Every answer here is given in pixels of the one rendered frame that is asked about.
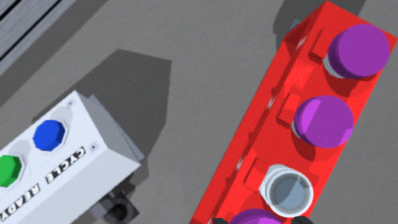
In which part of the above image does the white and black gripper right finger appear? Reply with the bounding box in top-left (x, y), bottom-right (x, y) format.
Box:
top-left (290, 216), bottom-right (314, 224)

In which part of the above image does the white push-button control box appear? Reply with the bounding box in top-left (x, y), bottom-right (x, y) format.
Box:
top-left (0, 91), bottom-right (147, 224)

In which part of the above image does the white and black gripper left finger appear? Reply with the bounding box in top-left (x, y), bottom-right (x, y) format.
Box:
top-left (213, 218), bottom-right (228, 224)

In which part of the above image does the white tube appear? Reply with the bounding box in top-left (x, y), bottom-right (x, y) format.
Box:
top-left (262, 167), bottom-right (313, 217)

